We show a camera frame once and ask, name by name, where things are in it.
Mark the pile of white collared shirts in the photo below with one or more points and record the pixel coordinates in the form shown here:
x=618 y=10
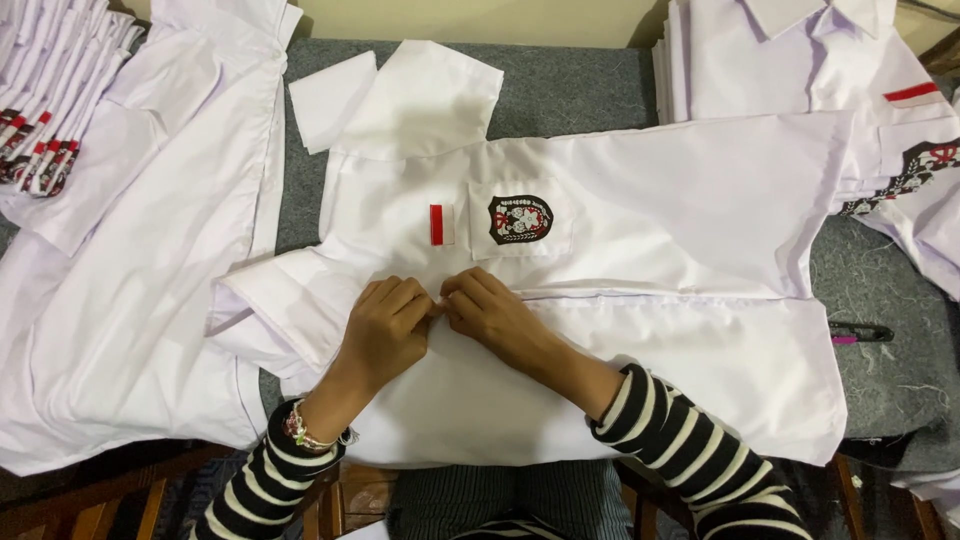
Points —
x=795 y=67

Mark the brown wooden table frame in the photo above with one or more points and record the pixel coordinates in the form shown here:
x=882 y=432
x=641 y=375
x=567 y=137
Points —
x=367 y=495

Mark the plain white spread shirt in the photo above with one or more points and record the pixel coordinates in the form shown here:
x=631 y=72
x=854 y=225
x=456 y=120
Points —
x=150 y=262

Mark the person's left hand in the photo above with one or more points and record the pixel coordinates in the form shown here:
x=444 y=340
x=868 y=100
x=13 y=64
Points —
x=386 y=337

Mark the grey striped trousers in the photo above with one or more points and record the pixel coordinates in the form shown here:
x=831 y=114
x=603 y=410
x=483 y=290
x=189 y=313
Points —
x=525 y=495

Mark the person's left fingers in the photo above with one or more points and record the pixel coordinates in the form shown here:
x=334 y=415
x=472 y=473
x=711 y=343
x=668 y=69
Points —
x=401 y=294

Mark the person's right fingers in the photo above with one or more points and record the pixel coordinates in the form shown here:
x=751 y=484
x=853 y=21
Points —
x=480 y=289

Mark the white badge uniform shirt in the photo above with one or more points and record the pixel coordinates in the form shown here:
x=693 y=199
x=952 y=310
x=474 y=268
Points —
x=675 y=210

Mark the black pink thread snips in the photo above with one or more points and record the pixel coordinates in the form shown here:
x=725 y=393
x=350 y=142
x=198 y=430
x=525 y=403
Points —
x=862 y=332

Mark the grey felt table mat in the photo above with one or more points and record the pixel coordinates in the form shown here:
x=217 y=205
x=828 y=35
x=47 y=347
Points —
x=585 y=82

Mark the person's right hand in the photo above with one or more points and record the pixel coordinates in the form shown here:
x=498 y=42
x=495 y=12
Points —
x=495 y=315

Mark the brown wooden furniture piece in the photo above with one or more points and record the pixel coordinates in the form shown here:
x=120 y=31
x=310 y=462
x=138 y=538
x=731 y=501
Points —
x=943 y=52

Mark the stack of folded white shirts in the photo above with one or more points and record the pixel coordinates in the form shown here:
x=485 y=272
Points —
x=52 y=97

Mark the dark grey cloth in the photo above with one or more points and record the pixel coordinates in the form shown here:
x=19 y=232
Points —
x=915 y=446

